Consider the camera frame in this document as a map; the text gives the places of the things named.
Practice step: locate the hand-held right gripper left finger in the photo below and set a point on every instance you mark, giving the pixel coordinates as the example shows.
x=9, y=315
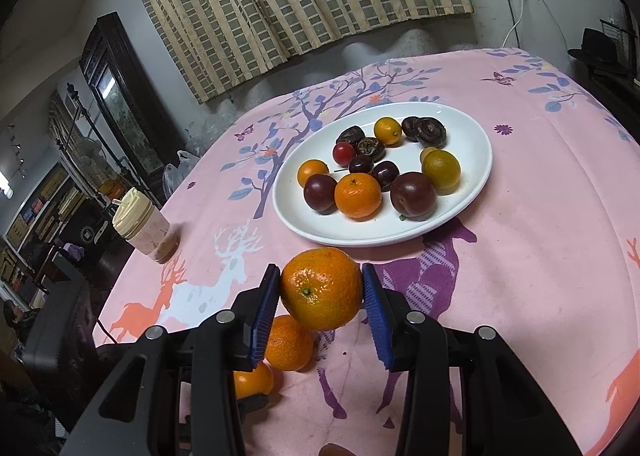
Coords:
x=265, y=316

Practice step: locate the black hat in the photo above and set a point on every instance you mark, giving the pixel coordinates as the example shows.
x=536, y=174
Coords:
x=597, y=48

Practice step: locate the person's right hand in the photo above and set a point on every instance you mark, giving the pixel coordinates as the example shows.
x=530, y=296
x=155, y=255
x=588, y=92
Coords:
x=337, y=450

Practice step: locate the black chair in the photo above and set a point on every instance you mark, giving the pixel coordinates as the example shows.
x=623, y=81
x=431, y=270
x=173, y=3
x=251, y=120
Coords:
x=55, y=316

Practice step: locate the clear jar with beige lid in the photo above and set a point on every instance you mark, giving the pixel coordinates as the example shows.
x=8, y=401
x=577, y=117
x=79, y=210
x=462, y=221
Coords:
x=145, y=231

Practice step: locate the wooden shelf with boxes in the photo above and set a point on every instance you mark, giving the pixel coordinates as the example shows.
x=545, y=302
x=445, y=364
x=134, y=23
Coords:
x=40, y=216

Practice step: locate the large orange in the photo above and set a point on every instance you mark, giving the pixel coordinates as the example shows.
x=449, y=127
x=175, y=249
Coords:
x=321, y=288

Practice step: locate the dark red cherry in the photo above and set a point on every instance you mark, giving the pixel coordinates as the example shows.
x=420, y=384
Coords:
x=385, y=175
x=361, y=164

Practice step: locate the white oval plate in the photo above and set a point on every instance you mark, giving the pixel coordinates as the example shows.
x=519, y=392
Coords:
x=465, y=146

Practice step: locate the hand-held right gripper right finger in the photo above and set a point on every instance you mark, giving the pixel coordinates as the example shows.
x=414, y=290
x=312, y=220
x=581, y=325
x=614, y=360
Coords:
x=375, y=316

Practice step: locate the dark wooden cabinet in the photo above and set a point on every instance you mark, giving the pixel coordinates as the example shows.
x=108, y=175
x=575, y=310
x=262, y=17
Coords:
x=120, y=101

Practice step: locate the green-yellow orange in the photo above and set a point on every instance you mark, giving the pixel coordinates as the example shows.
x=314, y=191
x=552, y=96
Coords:
x=441, y=171

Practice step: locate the pink deer-print tablecloth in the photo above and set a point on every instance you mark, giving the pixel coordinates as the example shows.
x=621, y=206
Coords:
x=525, y=236

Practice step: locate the dark purple plum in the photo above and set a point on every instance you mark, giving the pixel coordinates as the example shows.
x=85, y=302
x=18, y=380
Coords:
x=320, y=192
x=413, y=195

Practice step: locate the small tan longan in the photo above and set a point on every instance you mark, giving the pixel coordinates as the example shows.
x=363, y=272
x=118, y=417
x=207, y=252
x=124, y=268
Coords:
x=426, y=152

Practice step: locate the wrinkled dark passion fruit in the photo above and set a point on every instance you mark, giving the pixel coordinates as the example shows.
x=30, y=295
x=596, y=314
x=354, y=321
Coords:
x=371, y=148
x=432, y=131
x=350, y=135
x=410, y=127

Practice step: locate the small red plum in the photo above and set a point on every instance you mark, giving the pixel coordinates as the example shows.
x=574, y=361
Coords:
x=344, y=153

